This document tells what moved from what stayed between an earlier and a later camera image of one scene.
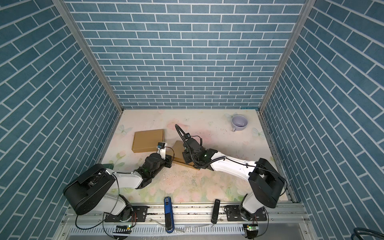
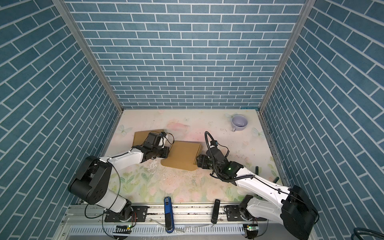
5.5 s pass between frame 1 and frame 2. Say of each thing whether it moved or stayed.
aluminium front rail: stayed
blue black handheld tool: stayed
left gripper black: moved
